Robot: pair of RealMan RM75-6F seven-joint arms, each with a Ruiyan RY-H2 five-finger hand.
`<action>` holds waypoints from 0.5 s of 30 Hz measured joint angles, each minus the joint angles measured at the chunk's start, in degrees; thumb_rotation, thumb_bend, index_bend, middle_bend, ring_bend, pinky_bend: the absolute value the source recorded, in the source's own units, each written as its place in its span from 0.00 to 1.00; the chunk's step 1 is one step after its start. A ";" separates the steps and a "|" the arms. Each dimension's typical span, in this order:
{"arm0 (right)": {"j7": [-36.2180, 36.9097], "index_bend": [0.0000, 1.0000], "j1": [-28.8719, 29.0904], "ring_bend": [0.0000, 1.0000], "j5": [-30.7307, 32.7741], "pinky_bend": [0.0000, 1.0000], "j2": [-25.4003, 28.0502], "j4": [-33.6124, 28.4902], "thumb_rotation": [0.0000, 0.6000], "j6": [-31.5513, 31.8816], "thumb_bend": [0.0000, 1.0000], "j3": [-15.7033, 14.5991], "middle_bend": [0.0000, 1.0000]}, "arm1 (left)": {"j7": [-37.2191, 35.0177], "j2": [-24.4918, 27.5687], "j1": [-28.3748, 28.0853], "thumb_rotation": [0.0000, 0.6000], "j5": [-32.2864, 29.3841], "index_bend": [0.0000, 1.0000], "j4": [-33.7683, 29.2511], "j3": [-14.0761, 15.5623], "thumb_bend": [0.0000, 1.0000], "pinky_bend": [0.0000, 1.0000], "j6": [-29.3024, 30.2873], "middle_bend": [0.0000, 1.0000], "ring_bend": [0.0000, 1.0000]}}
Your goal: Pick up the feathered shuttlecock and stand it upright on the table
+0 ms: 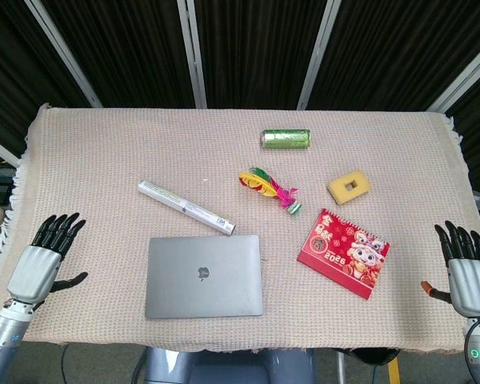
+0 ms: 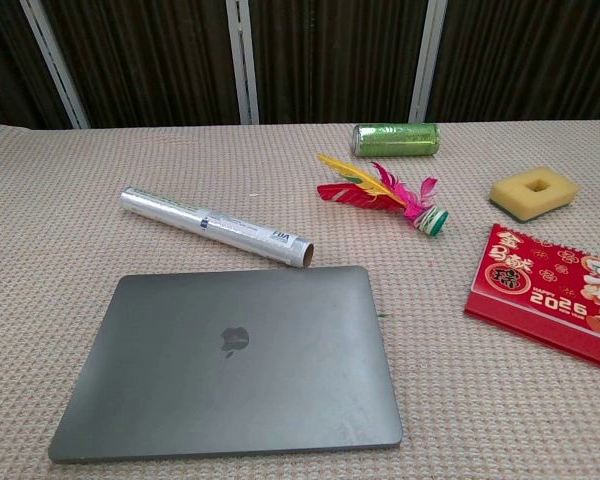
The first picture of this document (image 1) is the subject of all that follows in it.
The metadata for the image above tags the left black grey robot hand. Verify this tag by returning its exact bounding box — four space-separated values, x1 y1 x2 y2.
6 211 89 305

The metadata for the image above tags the colourful feather shuttlecock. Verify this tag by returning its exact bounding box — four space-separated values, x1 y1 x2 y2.
238 166 303 217

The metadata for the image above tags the green drink can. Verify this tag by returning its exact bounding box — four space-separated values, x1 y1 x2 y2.
259 128 312 151

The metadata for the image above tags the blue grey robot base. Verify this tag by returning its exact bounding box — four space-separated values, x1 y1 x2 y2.
138 346 317 384

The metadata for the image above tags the right black grey robot hand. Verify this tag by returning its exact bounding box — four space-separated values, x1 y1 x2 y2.
421 220 480 320

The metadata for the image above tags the yellow sponge with square hole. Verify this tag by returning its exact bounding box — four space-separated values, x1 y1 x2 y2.
326 169 373 207

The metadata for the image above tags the black floor cable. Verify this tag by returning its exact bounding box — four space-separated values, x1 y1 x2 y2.
59 343 71 384

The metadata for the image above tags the beige woven tablecloth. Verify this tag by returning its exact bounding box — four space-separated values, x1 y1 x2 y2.
0 102 480 355

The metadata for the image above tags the red 2026 desk calendar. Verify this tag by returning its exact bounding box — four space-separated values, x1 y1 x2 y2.
296 207 392 300

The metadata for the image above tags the white frame post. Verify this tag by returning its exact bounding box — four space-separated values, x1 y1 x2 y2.
176 0 208 110
0 131 21 168
23 0 103 109
426 43 480 115
297 0 342 111

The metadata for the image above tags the grey closed laptop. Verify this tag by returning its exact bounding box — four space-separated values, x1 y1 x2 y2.
144 234 264 320

